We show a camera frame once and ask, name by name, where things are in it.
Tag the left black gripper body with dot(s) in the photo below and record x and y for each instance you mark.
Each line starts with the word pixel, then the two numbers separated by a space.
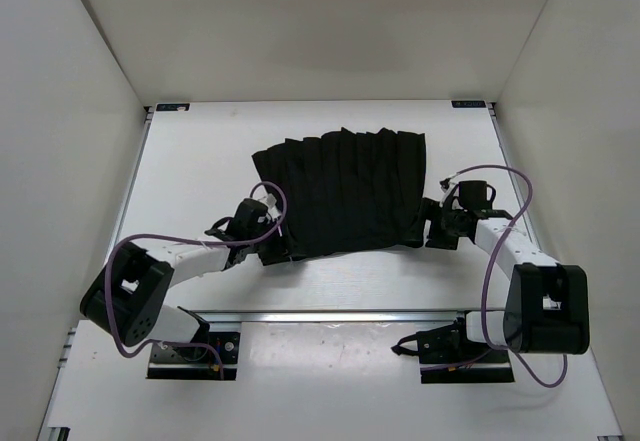
pixel 273 235

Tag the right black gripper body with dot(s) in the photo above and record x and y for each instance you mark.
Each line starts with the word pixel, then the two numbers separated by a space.
pixel 444 234

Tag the black pleated skirt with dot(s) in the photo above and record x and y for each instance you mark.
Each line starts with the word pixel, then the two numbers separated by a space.
pixel 348 192

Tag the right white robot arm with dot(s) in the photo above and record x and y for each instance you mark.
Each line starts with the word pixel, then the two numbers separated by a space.
pixel 546 310

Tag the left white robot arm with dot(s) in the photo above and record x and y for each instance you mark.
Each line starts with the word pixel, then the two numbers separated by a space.
pixel 127 298

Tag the right table label sticker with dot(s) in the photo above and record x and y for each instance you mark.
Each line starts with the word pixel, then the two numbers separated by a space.
pixel 468 104

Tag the table label sticker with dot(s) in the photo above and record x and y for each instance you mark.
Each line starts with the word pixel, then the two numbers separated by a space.
pixel 172 107
pixel 468 104

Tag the left table label sticker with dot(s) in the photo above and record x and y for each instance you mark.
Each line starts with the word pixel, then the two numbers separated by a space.
pixel 172 107

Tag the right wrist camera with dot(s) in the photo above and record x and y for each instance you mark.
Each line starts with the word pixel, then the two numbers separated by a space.
pixel 449 187

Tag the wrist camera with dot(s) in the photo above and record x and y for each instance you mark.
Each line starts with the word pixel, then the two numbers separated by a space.
pixel 270 201
pixel 449 187

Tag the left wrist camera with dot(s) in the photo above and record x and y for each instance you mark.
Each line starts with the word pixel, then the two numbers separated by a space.
pixel 270 201

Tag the aluminium rail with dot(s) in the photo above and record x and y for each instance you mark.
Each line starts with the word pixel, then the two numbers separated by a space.
pixel 330 317

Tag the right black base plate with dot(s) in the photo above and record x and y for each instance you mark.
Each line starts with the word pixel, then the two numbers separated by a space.
pixel 446 356

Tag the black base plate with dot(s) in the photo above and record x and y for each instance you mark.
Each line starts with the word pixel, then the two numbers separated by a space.
pixel 199 364
pixel 446 356

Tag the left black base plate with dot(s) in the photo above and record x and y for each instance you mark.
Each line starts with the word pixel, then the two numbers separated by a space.
pixel 199 364

